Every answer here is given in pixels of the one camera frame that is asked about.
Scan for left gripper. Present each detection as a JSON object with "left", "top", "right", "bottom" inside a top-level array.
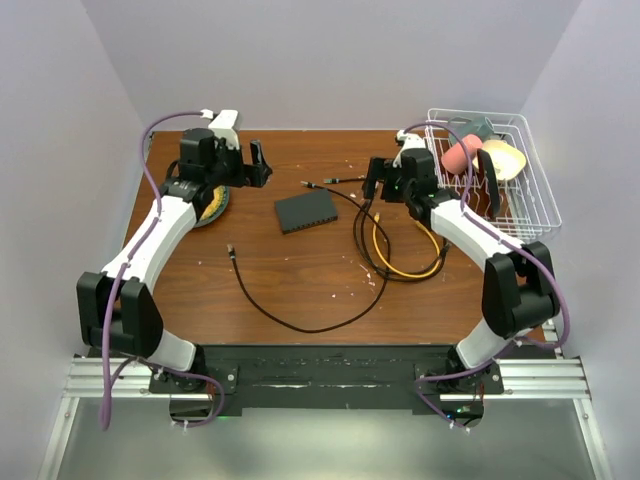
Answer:
[{"left": 206, "top": 139, "right": 271, "bottom": 188}]

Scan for long black ethernet cable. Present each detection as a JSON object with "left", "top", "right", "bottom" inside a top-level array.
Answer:
[{"left": 226, "top": 180, "right": 392, "bottom": 335}]

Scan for black network switch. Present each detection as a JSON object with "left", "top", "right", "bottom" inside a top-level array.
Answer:
[{"left": 274, "top": 189, "right": 338, "bottom": 234}]

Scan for yellow ethernet cable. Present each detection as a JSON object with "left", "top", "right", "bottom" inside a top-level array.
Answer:
[{"left": 372, "top": 211, "right": 442, "bottom": 280}]

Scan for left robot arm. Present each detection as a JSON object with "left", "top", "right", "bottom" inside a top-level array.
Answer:
[{"left": 76, "top": 128, "right": 272, "bottom": 393}]

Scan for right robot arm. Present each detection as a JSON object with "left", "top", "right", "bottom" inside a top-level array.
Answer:
[{"left": 362, "top": 148, "right": 569, "bottom": 393}]

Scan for yellow woven plate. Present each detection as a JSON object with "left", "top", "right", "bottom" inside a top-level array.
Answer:
[{"left": 194, "top": 186, "right": 230, "bottom": 228}]

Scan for pink cup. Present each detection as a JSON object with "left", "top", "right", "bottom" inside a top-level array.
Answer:
[{"left": 441, "top": 134, "right": 483, "bottom": 175}]

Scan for dark brown plate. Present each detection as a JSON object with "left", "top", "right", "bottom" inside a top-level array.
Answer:
[{"left": 477, "top": 149, "right": 501, "bottom": 219}]

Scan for grey-green mug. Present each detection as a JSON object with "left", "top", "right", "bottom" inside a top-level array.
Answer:
[{"left": 447, "top": 115, "right": 495, "bottom": 142}]

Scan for cream bowl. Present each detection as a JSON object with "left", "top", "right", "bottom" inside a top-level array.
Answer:
[{"left": 481, "top": 139, "right": 527, "bottom": 181}]

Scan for short black ethernet cable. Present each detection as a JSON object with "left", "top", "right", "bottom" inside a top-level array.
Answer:
[{"left": 352, "top": 198, "right": 450, "bottom": 282}]

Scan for black cable teal plugs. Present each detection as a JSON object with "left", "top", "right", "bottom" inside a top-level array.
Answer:
[{"left": 323, "top": 176, "right": 364, "bottom": 185}]

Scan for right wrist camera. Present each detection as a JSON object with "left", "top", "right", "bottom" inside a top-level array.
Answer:
[{"left": 392, "top": 130, "right": 427, "bottom": 168}]

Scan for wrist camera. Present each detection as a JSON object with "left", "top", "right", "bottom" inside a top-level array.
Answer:
[
  {"left": 208, "top": 109, "right": 240, "bottom": 150},
  {"left": 392, "top": 130, "right": 427, "bottom": 168}
]

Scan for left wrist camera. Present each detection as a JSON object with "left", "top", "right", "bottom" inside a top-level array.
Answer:
[{"left": 208, "top": 109, "right": 240, "bottom": 150}]

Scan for white wire dish rack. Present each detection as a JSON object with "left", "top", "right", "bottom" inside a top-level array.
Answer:
[{"left": 425, "top": 108, "right": 562, "bottom": 242}]

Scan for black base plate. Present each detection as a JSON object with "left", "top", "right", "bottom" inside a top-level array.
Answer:
[{"left": 149, "top": 343, "right": 502, "bottom": 417}]

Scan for aluminium frame rail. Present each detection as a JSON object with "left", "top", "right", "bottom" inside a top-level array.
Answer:
[{"left": 40, "top": 345, "right": 612, "bottom": 479}]

